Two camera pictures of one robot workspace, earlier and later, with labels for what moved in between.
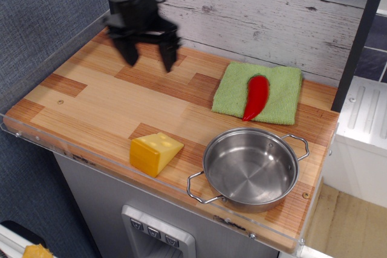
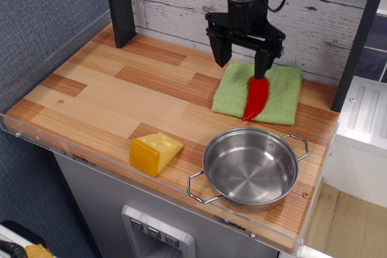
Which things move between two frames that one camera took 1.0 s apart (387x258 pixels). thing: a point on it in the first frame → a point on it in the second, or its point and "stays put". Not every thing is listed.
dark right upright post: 361,37 stays put
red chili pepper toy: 258,91 stays put
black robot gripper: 133,5 → 247,22
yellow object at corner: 36,251 stays put
